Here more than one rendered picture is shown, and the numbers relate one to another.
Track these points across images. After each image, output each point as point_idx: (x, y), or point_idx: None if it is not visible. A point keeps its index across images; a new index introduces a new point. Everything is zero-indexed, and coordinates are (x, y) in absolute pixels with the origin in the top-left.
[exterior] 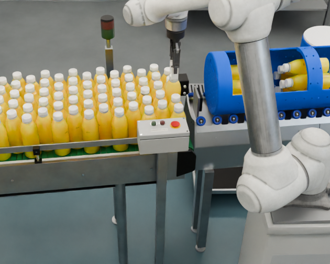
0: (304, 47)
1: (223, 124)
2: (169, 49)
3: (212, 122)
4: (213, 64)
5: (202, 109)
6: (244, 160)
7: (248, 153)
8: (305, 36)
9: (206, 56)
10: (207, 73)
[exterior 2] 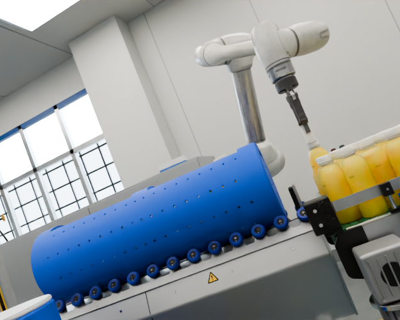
0: (140, 191)
1: (275, 227)
2: (303, 110)
3: (287, 217)
4: (258, 147)
5: (296, 225)
6: (272, 143)
7: (268, 140)
8: (30, 306)
9: (260, 158)
10: (269, 177)
